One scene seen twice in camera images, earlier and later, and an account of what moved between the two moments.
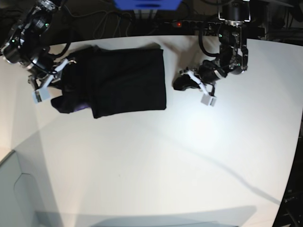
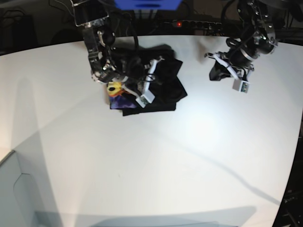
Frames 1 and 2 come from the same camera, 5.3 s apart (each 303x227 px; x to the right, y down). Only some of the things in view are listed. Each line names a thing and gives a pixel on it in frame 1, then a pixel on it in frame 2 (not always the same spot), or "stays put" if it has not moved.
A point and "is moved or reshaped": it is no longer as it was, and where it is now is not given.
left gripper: x=41 y=80 -> x=139 y=84
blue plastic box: x=149 y=4 stays put
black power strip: x=195 y=24 stays put
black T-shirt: x=110 y=82 is moved or reshaped
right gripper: x=206 y=74 -> x=240 y=65
